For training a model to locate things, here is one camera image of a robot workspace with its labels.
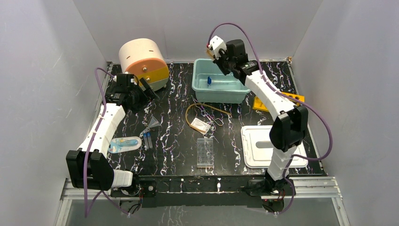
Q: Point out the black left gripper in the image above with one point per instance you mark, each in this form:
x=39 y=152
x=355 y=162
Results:
x=142 y=88

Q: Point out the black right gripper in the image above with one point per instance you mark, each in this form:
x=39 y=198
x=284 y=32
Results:
x=218 y=62

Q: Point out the wooden test tube clamp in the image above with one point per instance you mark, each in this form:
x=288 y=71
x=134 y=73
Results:
x=210 y=53

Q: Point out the graduated cylinder blue base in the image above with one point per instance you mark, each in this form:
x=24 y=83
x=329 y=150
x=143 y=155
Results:
x=220 y=80

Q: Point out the yellow test tube rack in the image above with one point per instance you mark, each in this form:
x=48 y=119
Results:
x=258 y=105

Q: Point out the small clear plastic bag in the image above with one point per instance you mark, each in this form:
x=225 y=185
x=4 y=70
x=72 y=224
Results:
x=200 y=126

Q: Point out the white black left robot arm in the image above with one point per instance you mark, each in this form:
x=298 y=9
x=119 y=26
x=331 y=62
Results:
x=88 y=166

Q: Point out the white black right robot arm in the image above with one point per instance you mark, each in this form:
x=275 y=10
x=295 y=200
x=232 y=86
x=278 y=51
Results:
x=289 y=120

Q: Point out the teal plastic bin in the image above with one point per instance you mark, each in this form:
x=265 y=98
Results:
x=225 y=94

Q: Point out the clear plastic funnel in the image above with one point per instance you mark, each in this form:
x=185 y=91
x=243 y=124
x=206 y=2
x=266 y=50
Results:
x=153 y=123

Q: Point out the cream orange cylindrical centrifuge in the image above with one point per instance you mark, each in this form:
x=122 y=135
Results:
x=142 y=58

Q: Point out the blue capped vial right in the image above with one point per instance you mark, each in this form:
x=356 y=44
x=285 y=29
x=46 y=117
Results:
x=149 y=140

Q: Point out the blue capped vial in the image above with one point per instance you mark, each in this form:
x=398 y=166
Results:
x=149 y=140
x=145 y=141

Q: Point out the blue capped vial left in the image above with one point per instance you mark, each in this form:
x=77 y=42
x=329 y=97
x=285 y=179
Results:
x=145 y=141

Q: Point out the blue packaged syringe blister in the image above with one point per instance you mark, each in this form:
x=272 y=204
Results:
x=124 y=144

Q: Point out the tan rubber tubing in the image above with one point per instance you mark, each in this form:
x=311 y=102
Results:
x=201 y=104

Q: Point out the white bin lid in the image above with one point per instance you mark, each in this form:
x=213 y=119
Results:
x=257 y=147

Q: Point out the clear well plate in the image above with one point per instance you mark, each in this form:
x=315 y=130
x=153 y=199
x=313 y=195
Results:
x=205 y=153

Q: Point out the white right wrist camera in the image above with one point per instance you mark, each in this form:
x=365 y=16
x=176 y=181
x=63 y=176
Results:
x=218 y=45

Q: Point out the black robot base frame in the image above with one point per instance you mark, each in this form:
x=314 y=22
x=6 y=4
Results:
x=252 y=191

